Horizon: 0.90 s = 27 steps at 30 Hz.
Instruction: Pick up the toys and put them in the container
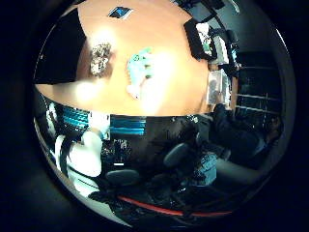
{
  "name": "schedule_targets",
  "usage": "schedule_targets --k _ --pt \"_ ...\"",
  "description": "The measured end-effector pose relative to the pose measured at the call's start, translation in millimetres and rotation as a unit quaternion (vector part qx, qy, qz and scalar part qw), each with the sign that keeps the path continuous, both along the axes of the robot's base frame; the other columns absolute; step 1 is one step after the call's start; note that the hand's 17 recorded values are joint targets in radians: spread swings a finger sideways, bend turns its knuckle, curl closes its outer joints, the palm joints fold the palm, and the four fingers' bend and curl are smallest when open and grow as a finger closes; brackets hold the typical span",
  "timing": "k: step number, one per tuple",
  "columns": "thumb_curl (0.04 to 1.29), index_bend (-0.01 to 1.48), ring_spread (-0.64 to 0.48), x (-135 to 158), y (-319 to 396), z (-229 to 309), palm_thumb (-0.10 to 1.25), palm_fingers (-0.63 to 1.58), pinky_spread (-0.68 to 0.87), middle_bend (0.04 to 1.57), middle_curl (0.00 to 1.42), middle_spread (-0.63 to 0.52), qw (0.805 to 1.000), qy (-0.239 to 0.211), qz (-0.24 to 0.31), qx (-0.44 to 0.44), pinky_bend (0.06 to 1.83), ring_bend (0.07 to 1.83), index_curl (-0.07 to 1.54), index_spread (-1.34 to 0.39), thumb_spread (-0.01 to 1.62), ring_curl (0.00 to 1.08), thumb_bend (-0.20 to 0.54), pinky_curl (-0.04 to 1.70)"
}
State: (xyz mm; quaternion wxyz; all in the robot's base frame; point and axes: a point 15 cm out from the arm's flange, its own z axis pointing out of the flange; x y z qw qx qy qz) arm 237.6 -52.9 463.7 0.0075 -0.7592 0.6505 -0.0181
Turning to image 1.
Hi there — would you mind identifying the red cable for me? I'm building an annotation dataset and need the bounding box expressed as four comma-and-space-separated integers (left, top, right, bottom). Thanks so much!
116, 194, 234, 218

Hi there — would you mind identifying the soft plush toy animal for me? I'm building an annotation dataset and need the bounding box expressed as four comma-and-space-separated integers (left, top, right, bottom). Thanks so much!
126, 46, 155, 100

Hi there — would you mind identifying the dark shelf rack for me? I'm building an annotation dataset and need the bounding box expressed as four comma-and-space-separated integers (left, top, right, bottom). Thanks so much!
234, 50, 286, 125

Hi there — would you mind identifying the black container bin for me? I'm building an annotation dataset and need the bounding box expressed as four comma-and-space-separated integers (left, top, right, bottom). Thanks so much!
34, 9, 89, 85

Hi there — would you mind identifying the seated person in dark clothes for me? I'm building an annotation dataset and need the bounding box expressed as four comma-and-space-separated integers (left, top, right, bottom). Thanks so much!
211, 102, 285, 170

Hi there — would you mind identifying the black tray with items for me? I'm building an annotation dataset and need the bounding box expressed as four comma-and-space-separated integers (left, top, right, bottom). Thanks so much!
183, 17, 214, 61

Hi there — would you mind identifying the white box beside tray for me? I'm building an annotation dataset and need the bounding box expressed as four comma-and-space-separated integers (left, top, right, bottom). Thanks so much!
211, 33, 230, 66

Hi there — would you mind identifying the dark smartphone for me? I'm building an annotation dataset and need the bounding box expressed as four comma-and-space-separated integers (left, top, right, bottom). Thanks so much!
107, 6, 133, 20

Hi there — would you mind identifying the clear plastic box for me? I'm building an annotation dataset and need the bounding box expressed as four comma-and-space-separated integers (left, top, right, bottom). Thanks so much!
207, 69, 232, 106

